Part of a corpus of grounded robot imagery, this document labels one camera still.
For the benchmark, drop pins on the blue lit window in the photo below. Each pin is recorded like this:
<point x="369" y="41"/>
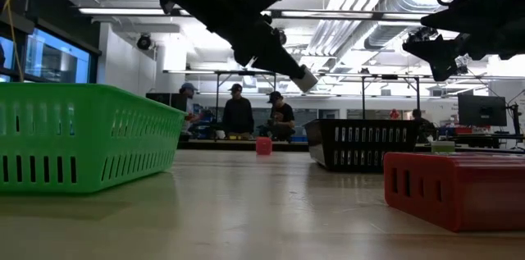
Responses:
<point x="53" y="59"/>

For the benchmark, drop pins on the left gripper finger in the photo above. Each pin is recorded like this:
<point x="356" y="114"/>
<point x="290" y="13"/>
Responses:
<point x="279" y="53"/>
<point x="275" y="68"/>

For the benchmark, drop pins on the person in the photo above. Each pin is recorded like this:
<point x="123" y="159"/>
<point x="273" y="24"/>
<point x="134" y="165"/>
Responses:
<point x="283" y="114"/>
<point x="422" y="124"/>
<point x="188" y="88"/>
<point x="238" y="116"/>

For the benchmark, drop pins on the small white cube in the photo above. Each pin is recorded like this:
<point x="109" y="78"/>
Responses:
<point x="307" y="79"/>

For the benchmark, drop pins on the long ceiling light bar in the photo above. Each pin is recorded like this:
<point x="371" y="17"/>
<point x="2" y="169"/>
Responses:
<point x="328" y="14"/>

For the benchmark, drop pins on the black metal frame stand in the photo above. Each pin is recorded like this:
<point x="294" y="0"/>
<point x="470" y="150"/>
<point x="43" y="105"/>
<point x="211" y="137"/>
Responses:
<point x="229" y="73"/>
<point x="389" y="76"/>

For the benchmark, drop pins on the small red cube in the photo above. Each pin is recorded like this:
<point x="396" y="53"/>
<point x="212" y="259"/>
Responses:
<point x="263" y="146"/>

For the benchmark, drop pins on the black round spotlight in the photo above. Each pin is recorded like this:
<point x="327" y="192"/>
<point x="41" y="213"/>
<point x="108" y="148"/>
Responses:
<point x="144" y="42"/>
<point x="282" y="35"/>

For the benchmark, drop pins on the small pale box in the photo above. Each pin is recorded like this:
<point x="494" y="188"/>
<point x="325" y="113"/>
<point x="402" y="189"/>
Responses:
<point x="443" y="147"/>

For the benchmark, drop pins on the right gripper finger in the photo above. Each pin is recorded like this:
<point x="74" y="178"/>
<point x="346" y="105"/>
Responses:
<point x="441" y="57"/>
<point x="463" y="22"/>

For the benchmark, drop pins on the green plastic basket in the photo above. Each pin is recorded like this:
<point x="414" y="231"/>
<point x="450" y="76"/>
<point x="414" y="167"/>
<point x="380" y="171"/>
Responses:
<point x="90" y="137"/>

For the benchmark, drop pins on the red round background object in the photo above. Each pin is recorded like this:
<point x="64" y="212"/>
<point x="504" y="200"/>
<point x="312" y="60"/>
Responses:
<point x="394" y="115"/>

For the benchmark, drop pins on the black computer monitor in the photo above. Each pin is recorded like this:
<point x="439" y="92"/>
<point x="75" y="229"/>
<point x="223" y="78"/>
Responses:
<point x="482" y="110"/>

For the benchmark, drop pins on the black plastic basket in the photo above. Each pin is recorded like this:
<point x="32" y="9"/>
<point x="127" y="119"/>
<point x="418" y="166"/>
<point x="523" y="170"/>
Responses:
<point x="369" y="146"/>

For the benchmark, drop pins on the red slotted box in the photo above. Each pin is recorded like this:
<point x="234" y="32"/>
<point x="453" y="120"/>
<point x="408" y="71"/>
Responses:
<point x="471" y="194"/>

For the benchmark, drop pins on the dark background workbench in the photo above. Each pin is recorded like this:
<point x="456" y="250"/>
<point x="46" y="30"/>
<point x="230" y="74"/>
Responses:
<point x="213" y="145"/>

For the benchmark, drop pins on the black background screen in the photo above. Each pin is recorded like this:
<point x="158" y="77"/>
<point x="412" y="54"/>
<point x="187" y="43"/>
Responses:
<point x="164" y="100"/>

